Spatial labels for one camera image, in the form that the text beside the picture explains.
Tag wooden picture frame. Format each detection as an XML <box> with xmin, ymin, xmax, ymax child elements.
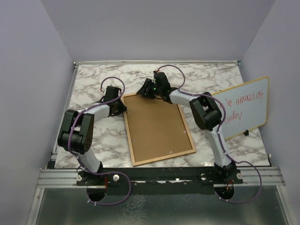
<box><xmin>121</xmin><ymin>91</ymin><xmax>197</xmax><ymax>167</ymax></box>

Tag black mounting base plate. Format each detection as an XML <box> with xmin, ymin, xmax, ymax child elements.
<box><xmin>76</xmin><ymin>167</ymin><xmax>243</xmax><ymax>195</ymax></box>

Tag purple cable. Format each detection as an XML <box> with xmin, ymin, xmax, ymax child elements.
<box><xmin>156</xmin><ymin>64</ymin><xmax>263</xmax><ymax>204</ymax></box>
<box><xmin>67</xmin><ymin>76</ymin><xmax>133</xmax><ymax>207</ymax></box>

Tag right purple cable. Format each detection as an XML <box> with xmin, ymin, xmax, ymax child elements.
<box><xmin>156</xmin><ymin>64</ymin><xmax>263</xmax><ymax>204</ymax></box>

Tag yellow rimmed whiteboard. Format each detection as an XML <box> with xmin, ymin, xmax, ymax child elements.
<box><xmin>213</xmin><ymin>76</ymin><xmax>270</xmax><ymax>139</ymax></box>

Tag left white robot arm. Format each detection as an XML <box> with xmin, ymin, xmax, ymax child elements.
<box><xmin>58</xmin><ymin>86</ymin><xmax>127</xmax><ymax>185</ymax></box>

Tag aluminium rail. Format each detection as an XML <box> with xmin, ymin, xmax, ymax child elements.
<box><xmin>37</xmin><ymin>166</ymin><xmax>285</xmax><ymax>188</ymax></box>

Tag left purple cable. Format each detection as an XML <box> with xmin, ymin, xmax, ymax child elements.
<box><xmin>67</xmin><ymin>76</ymin><xmax>133</xmax><ymax>207</ymax></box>

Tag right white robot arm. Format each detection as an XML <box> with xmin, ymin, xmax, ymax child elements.
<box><xmin>136</xmin><ymin>72</ymin><xmax>236</xmax><ymax>183</ymax></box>

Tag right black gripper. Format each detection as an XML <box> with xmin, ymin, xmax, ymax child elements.
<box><xmin>136</xmin><ymin>79</ymin><xmax>162</xmax><ymax>100</ymax></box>

